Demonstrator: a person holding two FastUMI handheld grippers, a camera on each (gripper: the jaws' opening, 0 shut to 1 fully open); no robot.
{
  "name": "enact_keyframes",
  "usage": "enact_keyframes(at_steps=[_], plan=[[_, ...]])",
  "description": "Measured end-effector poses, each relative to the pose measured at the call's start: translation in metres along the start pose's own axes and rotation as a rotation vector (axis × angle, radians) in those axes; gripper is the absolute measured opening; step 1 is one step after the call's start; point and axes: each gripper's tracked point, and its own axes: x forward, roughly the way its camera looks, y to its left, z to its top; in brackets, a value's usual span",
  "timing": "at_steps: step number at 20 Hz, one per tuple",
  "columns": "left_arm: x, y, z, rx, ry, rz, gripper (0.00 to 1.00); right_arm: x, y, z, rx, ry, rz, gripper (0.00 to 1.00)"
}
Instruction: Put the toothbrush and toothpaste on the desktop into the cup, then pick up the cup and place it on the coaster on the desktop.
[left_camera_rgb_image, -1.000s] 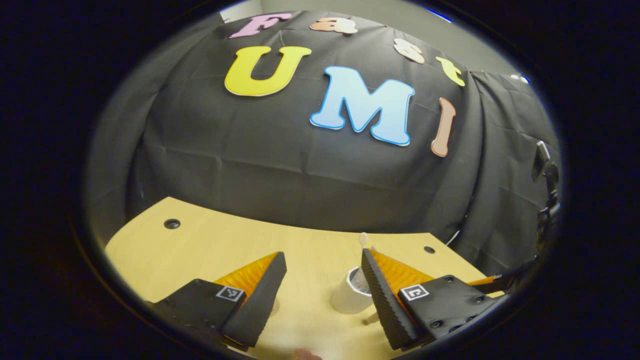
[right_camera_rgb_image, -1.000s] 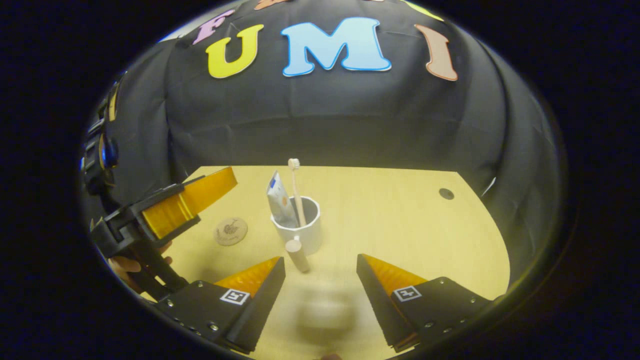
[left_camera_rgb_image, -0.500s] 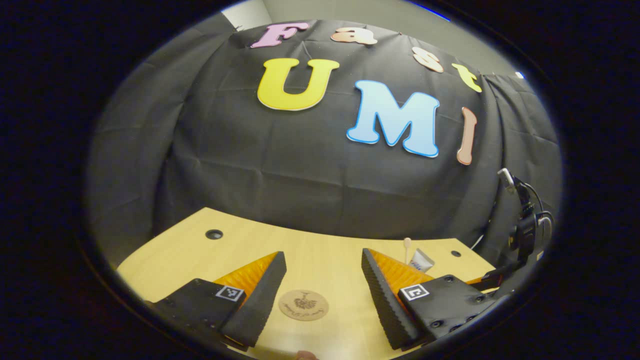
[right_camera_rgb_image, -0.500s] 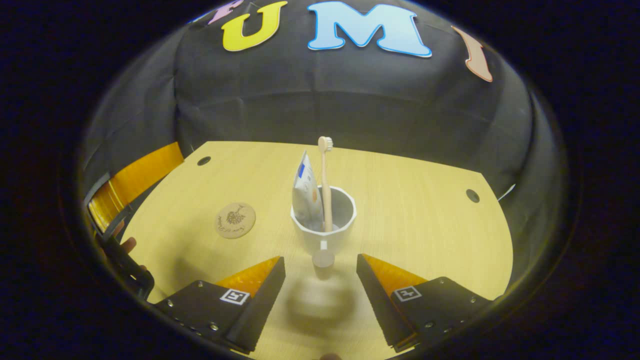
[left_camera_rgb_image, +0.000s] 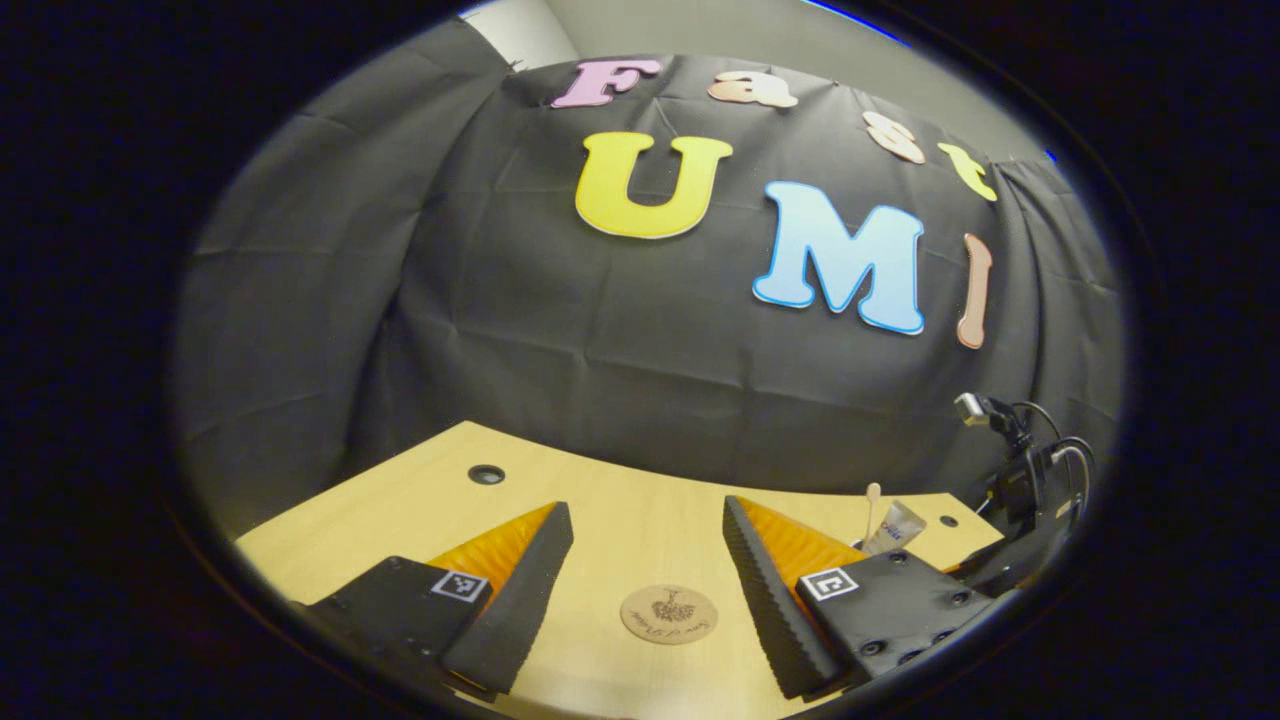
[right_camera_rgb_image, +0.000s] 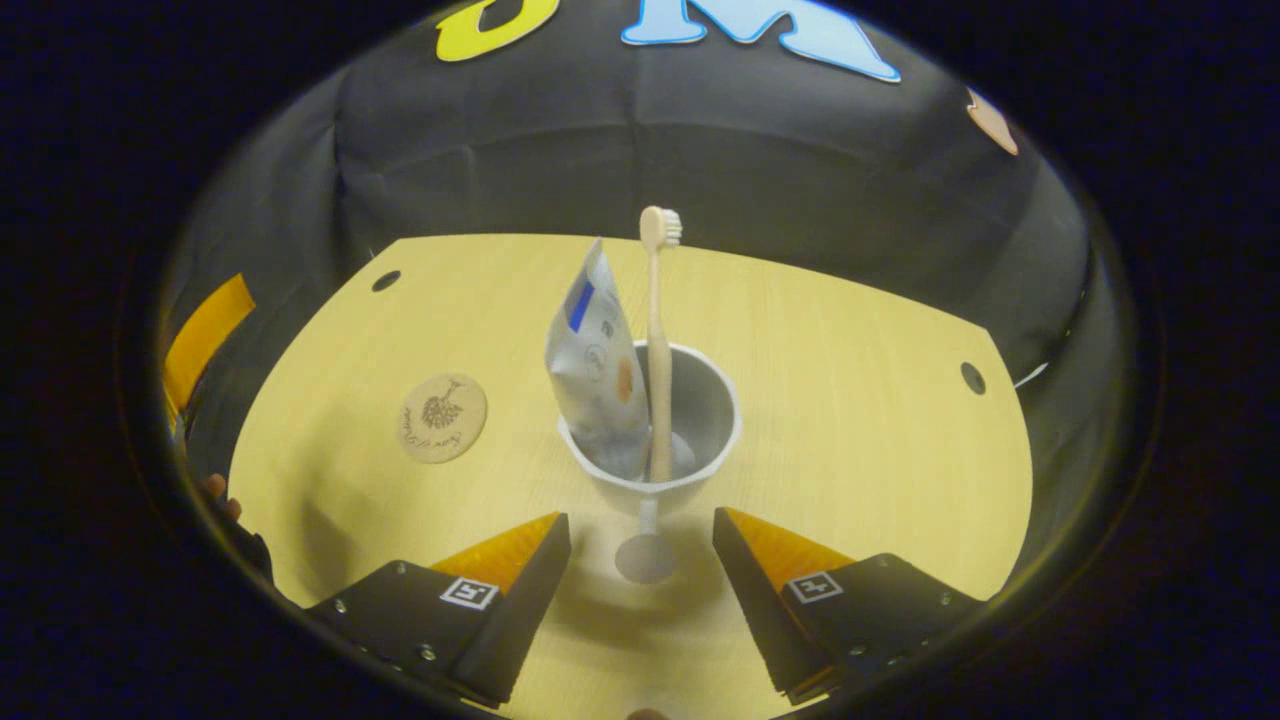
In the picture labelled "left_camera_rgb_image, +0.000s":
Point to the white toothpaste tube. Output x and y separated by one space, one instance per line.
897 530

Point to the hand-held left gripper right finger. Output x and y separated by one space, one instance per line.
765 600

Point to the black backdrop cloth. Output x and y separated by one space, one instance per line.
600 350

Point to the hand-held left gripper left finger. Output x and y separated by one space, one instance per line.
525 600

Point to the beige toothbrush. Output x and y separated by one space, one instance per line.
873 510

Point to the light wooden desktop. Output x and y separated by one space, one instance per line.
640 530

